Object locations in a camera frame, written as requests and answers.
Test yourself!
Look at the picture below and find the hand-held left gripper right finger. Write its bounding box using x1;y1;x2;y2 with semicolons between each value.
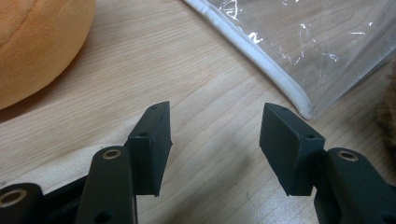
259;102;327;197

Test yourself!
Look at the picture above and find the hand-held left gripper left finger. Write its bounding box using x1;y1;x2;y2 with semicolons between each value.
127;100;174;198

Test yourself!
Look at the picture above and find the brown teddy bear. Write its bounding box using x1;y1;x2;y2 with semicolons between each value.
375;57;396;152

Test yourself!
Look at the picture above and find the clear plastic bag white trim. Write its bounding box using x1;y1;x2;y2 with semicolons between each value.
182;0;396;121

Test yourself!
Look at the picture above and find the orange plush toy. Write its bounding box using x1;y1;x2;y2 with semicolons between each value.
0;0;97;111

